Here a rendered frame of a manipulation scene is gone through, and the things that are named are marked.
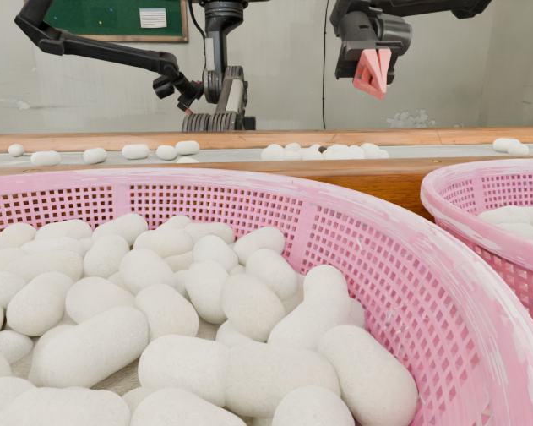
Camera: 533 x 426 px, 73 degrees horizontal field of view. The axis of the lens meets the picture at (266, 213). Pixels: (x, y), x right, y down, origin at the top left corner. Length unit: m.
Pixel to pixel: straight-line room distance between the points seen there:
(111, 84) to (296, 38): 1.22
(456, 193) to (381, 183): 0.05
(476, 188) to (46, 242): 0.26
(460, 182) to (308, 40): 2.38
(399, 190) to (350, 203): 0.12
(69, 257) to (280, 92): 2.40
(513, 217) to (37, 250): 0.26
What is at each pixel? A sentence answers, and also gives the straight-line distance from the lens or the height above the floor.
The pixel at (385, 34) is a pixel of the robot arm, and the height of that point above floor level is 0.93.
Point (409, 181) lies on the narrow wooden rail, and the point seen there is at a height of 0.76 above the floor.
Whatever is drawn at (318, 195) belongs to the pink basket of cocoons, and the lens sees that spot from 0.18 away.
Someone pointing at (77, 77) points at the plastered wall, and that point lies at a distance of 2.66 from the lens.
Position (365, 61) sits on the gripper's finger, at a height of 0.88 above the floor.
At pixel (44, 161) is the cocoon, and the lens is 0.51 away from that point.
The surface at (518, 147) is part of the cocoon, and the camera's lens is 0.56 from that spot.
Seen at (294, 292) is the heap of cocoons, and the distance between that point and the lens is 0.15.
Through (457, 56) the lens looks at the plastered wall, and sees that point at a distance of 3.02.
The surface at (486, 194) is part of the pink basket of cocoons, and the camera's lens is 0.29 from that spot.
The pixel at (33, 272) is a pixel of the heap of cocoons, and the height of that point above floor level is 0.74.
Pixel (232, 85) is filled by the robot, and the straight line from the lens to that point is 1.02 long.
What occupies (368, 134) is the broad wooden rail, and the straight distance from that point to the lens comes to 0.66.
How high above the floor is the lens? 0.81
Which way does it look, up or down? 16 degrees down
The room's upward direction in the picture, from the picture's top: straight up
